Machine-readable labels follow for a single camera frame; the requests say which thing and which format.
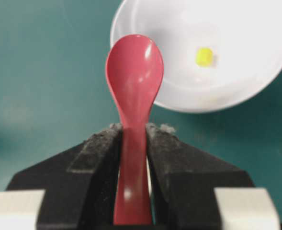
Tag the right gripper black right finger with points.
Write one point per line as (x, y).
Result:
(183, 179)

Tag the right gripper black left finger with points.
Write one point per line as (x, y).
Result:
(79, 183)

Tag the white bowl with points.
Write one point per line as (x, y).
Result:
(216, 53)

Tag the red plastic spoon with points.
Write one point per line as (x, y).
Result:
(134, 72)

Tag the yellow hexagonal prism block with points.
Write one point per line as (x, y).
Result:
(204, 57)

